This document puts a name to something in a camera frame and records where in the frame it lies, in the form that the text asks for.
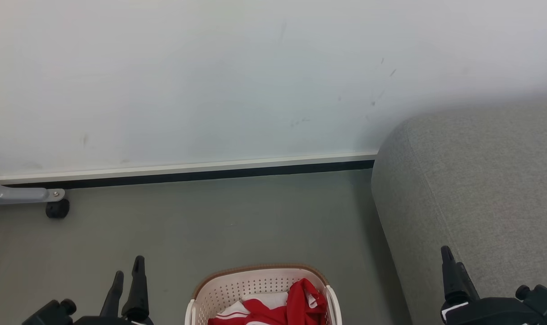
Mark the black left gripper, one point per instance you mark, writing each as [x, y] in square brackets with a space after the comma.
[111, 321]

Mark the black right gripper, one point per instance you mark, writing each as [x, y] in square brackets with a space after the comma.
[494, 313]

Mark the red basketball jersey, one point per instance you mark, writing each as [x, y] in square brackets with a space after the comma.
[260, 311]

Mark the grey fabric sofa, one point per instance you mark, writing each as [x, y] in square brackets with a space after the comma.
[481, 189]

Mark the black caster wheel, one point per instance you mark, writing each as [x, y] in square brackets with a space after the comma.
[57, 209]

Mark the white perforated laundry basket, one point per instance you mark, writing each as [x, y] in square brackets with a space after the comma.
[237, 289]

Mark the grey metal stand leg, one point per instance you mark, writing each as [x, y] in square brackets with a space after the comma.
[16, 194]

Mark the white and black baseboard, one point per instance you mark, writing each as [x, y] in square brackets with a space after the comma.
[210, 169]

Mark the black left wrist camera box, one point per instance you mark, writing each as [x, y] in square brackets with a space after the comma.
[50, 313]

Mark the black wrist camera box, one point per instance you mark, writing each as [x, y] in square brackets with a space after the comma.
[542, 300]
[50, 313]

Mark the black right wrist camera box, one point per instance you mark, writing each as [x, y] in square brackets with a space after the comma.
[542, 300]

